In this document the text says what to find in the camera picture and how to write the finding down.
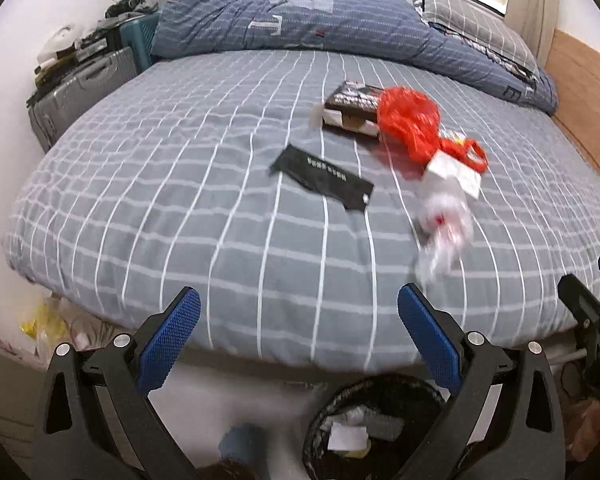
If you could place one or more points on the beige curtain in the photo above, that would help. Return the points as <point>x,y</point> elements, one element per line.
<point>535,10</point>

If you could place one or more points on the black flat devices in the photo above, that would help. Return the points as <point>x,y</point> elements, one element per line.
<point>97,45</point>

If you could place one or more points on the red plastic bag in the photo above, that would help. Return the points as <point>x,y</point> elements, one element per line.
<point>410,117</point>

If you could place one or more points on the blue rounded object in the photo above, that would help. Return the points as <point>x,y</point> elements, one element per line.
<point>237,442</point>

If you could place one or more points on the white plastic object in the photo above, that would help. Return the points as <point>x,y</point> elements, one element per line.
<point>57,45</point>

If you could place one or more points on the yellow white snack packet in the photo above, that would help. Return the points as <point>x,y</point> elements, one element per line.
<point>455,141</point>

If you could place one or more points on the teal hard suitcase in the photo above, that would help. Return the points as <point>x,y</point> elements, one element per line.
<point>140,42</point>

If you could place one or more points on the small white carton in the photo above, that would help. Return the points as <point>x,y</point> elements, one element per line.
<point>450,172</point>

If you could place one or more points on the brown snack box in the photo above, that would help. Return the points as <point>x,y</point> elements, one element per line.
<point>350,102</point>

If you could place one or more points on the yellow plastic bag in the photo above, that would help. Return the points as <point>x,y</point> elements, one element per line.
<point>42,325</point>

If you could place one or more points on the bed with grey checked sheet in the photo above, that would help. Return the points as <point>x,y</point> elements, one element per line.
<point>180,185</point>

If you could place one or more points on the grey checked pillow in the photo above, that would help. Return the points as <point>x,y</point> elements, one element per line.
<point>480,25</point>

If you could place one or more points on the black packet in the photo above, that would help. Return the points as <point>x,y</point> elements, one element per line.
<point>320,175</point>

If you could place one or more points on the grey hard suitcase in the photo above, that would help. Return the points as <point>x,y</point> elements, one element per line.
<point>75,100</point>

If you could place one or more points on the black lined trash bin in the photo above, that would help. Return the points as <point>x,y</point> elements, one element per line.
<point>325,425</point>

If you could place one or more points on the clear plastic bag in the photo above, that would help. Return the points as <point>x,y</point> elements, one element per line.
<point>445,230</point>

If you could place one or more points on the blue striped quilt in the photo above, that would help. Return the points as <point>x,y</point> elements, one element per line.
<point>290,20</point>

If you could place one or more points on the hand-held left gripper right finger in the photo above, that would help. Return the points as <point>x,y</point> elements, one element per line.
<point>427,335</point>

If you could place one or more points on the person's right hand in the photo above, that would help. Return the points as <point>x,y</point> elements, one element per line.
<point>587,425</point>

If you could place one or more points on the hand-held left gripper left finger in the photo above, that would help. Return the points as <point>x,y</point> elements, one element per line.
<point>172,337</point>

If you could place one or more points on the wooden headboard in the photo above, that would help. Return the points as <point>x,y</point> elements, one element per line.
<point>585,90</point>

